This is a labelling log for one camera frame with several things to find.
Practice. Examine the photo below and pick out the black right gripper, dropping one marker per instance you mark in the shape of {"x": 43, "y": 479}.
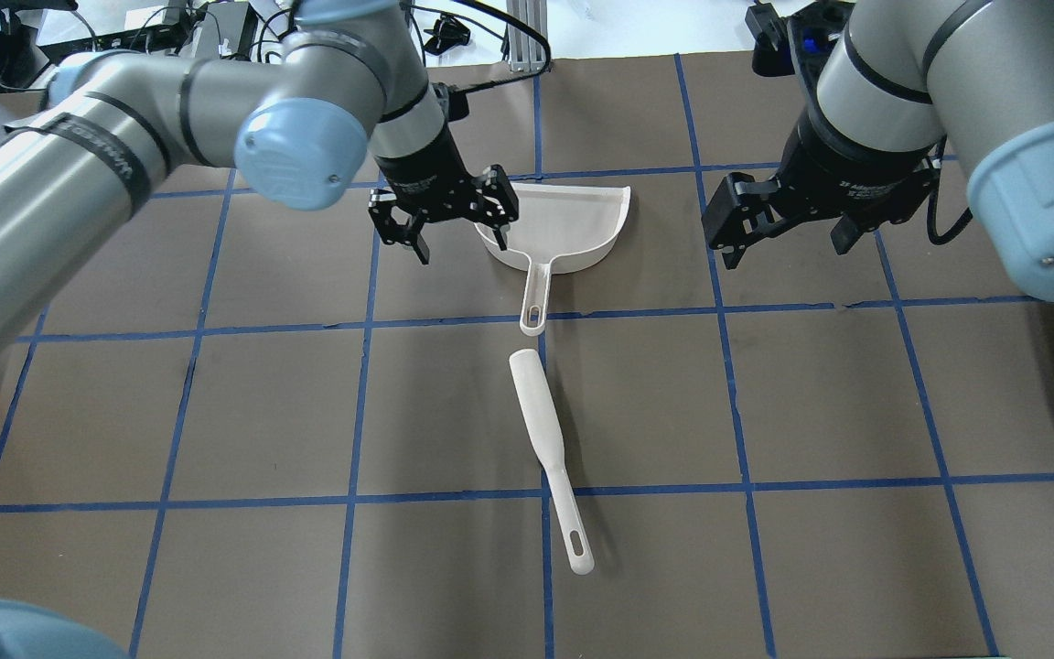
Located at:
{"x": 843, "y": 174}

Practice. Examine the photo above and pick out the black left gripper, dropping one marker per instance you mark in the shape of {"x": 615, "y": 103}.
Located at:
{"x": 421, "y": 167}

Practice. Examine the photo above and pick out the beige plastic dustpan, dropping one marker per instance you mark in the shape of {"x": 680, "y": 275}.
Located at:
{"x": 562, "y": 229}

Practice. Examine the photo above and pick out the beige hand brush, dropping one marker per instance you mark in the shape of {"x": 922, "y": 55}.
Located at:
{"x": 541, "y": 421}

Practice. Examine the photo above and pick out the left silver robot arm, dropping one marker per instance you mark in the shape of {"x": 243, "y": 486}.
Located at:
{"x": 350, "y": 84}

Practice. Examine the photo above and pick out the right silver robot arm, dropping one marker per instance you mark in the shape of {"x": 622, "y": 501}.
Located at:
{"x": 886, "y": 85}

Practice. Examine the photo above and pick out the aluminium frame post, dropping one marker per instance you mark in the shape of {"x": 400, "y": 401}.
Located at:
{"x": 527, "y": 53}

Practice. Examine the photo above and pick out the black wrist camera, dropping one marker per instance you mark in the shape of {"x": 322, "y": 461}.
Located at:
{"x": 798, "y": 44}

